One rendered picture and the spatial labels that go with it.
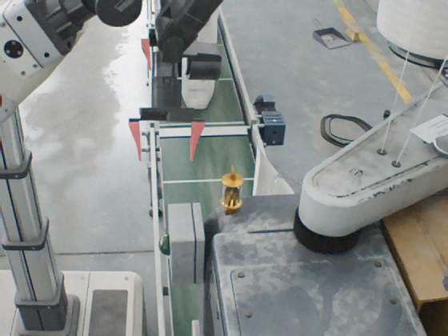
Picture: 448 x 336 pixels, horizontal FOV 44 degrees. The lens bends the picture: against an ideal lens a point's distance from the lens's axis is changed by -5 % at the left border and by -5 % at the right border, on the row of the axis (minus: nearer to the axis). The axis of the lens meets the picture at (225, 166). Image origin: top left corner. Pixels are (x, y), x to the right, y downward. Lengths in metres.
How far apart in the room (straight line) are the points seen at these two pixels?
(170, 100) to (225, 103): 1.81
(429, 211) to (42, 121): 2.92
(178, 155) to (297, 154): 0.92
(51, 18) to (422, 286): 0.70
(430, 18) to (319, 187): 0.27
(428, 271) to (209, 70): 0.56
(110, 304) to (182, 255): 1.32
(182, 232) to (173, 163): 1.71
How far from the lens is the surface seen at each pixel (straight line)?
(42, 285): 1.84
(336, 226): 0.73
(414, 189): 0.80
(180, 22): 1.02
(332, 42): 4.60
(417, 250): 0.79
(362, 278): 0.74
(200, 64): 1.09
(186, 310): 1.91
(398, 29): 0.83
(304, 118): 3.55
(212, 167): 2.45
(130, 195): 2.91
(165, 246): 0.81
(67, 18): 0.99
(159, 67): 1.09
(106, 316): 2.06
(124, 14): 0.98
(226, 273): 0.72
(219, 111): 2.82
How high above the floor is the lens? 1.86
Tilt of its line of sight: 37 degrees down
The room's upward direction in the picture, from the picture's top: 3 degrees clockwise
